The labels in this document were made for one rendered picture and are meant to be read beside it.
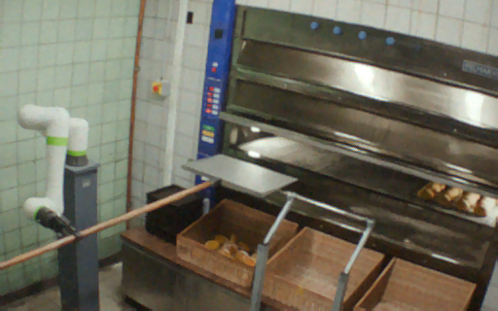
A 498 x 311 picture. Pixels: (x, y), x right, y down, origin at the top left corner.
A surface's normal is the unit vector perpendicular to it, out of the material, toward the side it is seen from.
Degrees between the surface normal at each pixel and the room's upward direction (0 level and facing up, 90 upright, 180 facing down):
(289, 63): 70
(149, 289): 90
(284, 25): 93
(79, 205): 90
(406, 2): 90
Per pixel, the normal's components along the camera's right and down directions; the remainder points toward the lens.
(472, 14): -0.57, 0.17
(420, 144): -0.51, -0.17
